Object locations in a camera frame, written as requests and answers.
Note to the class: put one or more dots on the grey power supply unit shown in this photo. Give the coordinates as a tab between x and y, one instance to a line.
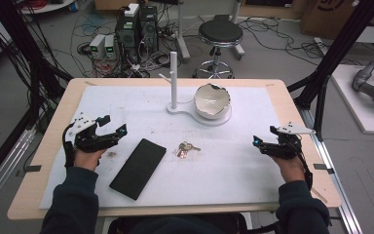
110	47
97	46

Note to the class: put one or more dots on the person's right hand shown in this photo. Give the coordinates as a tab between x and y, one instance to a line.
290	169

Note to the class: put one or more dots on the black flat rectangular phone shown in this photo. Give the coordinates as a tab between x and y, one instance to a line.
138	169

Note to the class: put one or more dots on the aluminium rail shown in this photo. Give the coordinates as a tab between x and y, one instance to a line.
334	191
3	172

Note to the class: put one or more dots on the white table mat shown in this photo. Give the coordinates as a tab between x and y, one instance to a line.
207	175

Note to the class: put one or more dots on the black tape strip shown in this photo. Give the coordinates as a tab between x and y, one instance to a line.
33	168
323	168

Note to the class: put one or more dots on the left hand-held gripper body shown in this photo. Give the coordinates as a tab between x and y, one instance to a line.
89	141

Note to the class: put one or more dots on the black computer tower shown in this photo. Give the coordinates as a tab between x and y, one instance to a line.
127	37
149	29

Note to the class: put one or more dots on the black metal frame post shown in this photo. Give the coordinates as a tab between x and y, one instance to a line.
341	48
19	48

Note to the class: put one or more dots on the cardboard box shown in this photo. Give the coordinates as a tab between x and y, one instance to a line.
328	16

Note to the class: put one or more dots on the white box on tower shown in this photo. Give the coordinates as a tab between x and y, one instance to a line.
131	9

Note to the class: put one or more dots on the white stand with post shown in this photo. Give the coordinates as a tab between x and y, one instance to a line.
174	81

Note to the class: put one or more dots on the bunch of keys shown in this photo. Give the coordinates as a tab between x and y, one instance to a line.
185	149

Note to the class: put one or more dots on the white metal stand leg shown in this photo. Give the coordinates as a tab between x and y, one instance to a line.
182	35
237	39

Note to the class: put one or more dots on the black round stool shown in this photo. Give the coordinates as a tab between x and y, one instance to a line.
220	32

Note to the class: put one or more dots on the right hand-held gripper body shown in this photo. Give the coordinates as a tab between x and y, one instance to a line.
285	146

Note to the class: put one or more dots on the white floor board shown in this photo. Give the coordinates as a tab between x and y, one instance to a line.
363	117

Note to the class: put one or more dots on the white jagged-edge bowl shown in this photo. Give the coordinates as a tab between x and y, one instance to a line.
211	100

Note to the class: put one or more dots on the person's left hand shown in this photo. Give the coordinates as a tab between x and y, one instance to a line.
87	160

